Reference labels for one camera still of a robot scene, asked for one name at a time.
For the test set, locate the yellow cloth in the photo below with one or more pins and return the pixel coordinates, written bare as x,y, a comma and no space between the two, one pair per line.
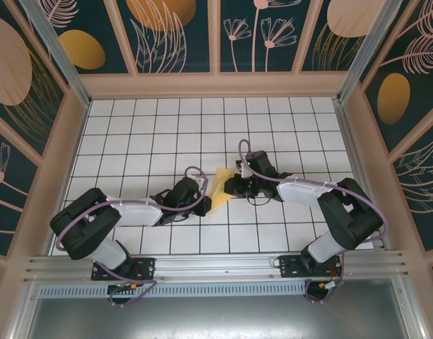
219,192

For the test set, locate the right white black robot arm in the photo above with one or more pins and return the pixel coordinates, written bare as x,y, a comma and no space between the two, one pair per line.
350,215

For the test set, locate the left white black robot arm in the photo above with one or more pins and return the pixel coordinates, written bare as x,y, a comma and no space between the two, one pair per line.
82,226

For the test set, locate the grey metal sheet panel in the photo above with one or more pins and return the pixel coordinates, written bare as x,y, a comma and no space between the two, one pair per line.
216,318

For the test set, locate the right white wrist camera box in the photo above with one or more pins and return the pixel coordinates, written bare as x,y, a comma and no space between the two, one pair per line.
244,170

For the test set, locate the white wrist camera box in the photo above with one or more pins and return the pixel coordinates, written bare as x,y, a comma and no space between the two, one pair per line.
198,181
244,170

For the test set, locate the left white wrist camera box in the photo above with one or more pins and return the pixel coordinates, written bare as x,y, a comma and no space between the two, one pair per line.
198,181

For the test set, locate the long aluminium mounting rail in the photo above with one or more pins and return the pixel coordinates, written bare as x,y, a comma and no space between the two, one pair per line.
216,266

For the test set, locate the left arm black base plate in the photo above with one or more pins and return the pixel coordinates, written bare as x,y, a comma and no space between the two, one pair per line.
145,265

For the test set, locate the aluminium side rail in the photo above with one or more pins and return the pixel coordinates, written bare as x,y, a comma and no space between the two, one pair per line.
352,141

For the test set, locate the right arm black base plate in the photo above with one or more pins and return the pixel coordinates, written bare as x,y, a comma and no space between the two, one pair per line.
290,266

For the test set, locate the aluminium corner post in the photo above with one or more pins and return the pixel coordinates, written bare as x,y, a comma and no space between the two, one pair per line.
52,46
373,46

